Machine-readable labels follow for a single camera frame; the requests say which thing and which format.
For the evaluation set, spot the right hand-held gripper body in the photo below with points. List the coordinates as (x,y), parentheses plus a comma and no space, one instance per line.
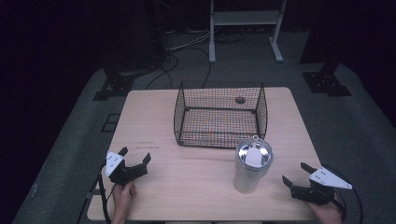
(314,193)

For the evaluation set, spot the person's right hand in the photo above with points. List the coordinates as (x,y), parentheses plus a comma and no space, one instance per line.
(327,214)

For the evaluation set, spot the steel tumbler with clear lid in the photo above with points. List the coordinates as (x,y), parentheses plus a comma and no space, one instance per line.
(247,177)

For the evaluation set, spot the black stand with base plate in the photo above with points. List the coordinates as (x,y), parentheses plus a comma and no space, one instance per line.
(327,82)
(116,84)

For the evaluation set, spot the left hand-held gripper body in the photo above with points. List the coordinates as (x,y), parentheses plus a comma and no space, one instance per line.
(127,173)

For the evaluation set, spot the person's left hand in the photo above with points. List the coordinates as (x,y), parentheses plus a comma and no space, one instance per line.
(123,197)

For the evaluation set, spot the dark round object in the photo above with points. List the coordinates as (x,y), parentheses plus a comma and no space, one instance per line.
(240,100)

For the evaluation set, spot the white metal table frame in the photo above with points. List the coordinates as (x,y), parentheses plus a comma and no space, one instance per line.
(212,46)

